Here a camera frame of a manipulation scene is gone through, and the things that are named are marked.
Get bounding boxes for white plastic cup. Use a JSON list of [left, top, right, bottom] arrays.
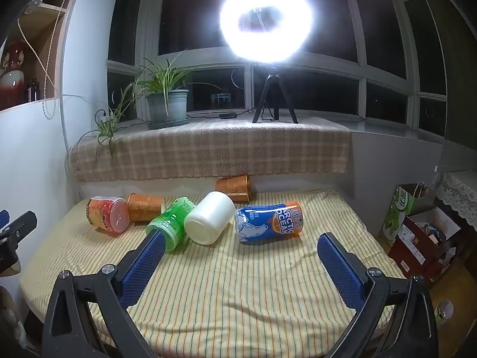
[[184, 191, 235, 246]]

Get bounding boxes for green plastic cup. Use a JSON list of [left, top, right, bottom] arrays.
[[145, 196, 196, 252]]

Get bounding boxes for red orange juice cup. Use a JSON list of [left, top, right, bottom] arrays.
[[86, 196, 131, 235]]

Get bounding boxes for copper metallic cup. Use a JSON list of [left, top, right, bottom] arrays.
[[127, 193, 164, 222]]

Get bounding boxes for blue Arctic Ocean cup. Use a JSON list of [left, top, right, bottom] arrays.
[[235, 201, 304, 243]]

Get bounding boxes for orange paper cup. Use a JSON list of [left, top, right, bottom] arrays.
[[215, 175, 251, 203]]

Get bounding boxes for red cardboard box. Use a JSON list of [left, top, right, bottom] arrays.
[[389, 207, 463, 286]]

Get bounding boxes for green white paper bag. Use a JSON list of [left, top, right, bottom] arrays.
[[381, 183, 436, 246]]

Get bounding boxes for striped yellow table cloth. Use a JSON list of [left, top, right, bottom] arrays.
[[19, 189, 403, 357]]

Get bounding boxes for white lace cloth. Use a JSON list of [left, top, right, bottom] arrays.
[[436, 171, 477, 229]]

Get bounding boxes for plaid beige sill cloth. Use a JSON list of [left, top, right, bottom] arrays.
[[69, 117, 352, 183]]

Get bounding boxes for red white vase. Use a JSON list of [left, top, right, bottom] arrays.
[[0, 41, 26, 110]]

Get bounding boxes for potted spider plant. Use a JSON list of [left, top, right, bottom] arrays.
[[72, 49, 225, 159]]

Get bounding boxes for wooden wall shelf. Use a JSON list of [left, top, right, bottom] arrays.
[[1, 2, 66, 107]]

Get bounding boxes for black cable controller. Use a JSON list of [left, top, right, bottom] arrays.
[[219, 112, 238, 120]]

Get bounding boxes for ring light on tripod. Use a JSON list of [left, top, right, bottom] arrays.
[[219, 0, 314, 124]]

